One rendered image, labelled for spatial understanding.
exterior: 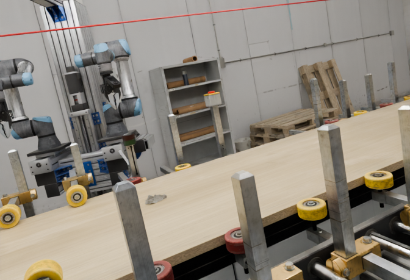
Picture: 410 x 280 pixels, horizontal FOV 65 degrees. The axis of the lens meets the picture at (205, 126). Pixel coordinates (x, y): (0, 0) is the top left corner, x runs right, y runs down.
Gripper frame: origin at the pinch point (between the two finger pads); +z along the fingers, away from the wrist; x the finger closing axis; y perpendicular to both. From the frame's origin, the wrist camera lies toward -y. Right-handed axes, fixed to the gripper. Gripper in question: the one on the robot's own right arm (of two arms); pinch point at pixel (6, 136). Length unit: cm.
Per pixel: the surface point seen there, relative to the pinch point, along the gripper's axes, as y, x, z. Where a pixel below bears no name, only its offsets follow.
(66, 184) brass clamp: -35, -34, 26
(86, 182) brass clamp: -33, -43, 28
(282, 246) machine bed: -105, -109, 45
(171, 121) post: -21, -89, 9
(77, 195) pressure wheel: -57, -44, 27
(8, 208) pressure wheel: -63, -20, 24
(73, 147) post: -33, -41, 10
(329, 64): 378, -418, 9
